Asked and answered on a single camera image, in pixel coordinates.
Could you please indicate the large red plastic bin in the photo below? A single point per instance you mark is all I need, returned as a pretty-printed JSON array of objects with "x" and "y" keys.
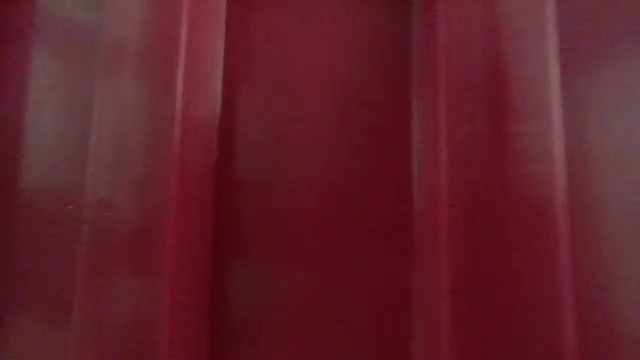
[{"x": 320, "y": 200}]

